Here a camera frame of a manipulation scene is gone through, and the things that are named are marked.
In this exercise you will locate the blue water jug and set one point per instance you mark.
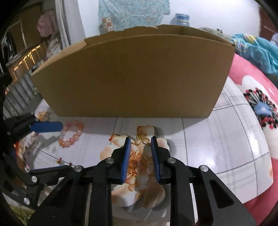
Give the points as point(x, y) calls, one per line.
point(180, 19)

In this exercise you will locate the blue quilt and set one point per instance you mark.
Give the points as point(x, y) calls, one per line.
point(258, 51)

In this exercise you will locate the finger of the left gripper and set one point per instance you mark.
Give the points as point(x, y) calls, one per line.
point(19, 126)
point(25, 187)

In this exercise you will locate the teal patterned wall cloth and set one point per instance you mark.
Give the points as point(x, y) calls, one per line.
point(120, 15)

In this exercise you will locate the brown cardboard box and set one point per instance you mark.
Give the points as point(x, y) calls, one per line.
point(167, 71)

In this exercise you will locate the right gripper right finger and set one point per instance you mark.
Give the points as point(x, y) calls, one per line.
point(198, 196)

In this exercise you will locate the gold outline butterfly charm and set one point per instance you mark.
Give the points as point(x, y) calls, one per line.
point(142, 139)

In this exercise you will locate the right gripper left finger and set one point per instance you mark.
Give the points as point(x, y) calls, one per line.
point(84, 197)

